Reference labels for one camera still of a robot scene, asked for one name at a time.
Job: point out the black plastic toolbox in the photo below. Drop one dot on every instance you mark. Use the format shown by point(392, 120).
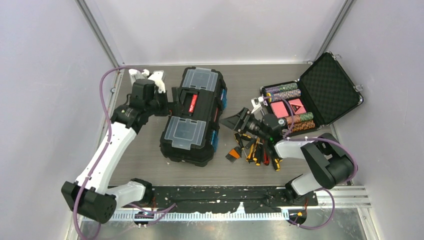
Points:
point(192, 137)

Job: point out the red card deck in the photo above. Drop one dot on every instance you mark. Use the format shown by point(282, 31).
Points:
point(297, 106)

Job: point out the black aluminium poker chip case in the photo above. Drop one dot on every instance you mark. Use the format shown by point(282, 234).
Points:
point(326, 91)

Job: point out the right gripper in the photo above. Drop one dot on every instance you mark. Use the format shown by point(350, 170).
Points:
point(239, 122)

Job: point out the white metronome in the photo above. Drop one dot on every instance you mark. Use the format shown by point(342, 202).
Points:
point(135, 74)

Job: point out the poker chip row green red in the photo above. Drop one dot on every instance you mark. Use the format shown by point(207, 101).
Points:
point(297, 118)

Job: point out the yellow black screwdriver right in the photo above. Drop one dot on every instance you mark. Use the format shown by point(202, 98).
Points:
point(275, 160)

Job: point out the orange black bit holder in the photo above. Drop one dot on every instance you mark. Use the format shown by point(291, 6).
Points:
point(234, 154)

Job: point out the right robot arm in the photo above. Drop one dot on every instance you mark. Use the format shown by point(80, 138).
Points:
point(329, 163)

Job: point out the poker chip row orange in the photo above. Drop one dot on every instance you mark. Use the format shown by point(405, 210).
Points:
point(301, 126)

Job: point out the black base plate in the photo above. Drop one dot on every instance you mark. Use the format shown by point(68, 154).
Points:
point(227, 199)

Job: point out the red black pliers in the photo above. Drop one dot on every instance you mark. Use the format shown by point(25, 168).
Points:
point(265, 157)

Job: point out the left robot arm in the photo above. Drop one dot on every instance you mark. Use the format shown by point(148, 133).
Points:
point(89, 195)

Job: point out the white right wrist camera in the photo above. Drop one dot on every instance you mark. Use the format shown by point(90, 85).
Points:
point(258, 103)

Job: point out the poker chip row top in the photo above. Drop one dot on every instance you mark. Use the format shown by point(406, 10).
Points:
point(282, 88)

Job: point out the pink card deck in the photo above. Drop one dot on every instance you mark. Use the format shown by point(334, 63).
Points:
point(279, 109)

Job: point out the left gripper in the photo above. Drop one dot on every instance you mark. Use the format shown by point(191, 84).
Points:
point(173, 108)

